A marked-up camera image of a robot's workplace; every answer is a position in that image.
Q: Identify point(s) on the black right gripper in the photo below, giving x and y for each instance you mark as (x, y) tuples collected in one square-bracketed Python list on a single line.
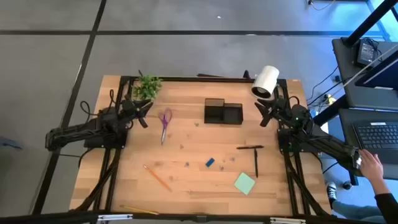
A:
[(279, 109)]

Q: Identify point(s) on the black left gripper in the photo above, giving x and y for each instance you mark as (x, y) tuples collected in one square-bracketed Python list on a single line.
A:
[(132, 109)]

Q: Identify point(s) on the black pen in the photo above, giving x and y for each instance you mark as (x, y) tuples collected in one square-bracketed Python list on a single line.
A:
[(256, 163), (250, 147)]

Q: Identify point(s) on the orange pencil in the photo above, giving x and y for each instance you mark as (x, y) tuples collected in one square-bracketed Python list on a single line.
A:
[(157, 178)]

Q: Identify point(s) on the green sticky notes pad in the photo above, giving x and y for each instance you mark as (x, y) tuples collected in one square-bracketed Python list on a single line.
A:
[(244, 183)]

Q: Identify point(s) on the blue eraser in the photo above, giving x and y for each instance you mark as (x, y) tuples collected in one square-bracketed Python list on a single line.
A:
[(210, 162)]

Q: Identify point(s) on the yellow pencil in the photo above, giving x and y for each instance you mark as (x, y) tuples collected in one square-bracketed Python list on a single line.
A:
[(139, 210)]

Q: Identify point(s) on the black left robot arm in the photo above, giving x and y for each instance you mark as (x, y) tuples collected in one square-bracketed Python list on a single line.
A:
[(74, 133)]

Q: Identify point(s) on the person's forearm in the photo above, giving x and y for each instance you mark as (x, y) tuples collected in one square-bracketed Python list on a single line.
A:
[(388, 202)]

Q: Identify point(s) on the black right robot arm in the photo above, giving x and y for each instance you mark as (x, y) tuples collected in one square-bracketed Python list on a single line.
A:
[(329, 144)]

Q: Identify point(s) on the black mesh desk organizer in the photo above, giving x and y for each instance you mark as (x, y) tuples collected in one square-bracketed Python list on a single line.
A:
[(214, 119)]

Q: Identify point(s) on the green plant in white pot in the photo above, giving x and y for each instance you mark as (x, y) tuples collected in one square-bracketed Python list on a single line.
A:
[(147, 87)]

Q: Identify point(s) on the dark grey desk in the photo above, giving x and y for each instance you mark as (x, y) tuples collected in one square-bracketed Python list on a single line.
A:
[(346, 124), (348, 87)]

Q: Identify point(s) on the person's shoe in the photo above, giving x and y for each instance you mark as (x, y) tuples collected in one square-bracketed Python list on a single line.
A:
[(331, 190)]

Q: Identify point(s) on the black caster wheel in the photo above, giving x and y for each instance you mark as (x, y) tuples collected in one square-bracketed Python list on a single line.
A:
[(347, 185)]

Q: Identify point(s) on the black laptop keyboard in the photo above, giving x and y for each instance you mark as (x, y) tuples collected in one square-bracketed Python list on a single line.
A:
[(377, 137)]

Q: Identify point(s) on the black power adapter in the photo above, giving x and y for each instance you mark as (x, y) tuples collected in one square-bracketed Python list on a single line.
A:
[(365, 53)]

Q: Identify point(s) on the person's hand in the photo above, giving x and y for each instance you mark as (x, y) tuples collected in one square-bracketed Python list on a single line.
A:
[(371, 168)]

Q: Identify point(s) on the black computer monitor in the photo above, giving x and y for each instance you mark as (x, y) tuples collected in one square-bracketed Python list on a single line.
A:
[(382, 77)]

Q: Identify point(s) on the person's leg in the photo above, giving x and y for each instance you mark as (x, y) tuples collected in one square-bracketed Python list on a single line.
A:
[(357, 211)]

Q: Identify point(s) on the black diagonal pole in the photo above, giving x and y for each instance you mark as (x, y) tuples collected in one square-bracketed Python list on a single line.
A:
[(370, 21)]

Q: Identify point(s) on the black aluminium table frame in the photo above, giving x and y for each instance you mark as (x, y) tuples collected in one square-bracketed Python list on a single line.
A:
[(217, 79)]

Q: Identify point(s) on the silver metal bracket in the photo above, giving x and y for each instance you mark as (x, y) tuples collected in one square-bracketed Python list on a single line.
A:
[(287, 220), (115, 217)]

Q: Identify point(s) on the black rig frame beam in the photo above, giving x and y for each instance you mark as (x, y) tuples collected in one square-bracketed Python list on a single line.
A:
[(46, 218)]

